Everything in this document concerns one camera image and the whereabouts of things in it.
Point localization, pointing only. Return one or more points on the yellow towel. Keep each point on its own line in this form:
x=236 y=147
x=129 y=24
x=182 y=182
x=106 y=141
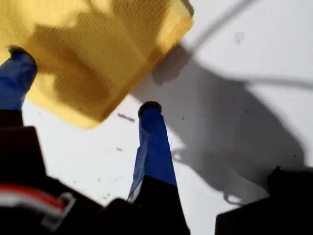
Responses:
x=85 y=61

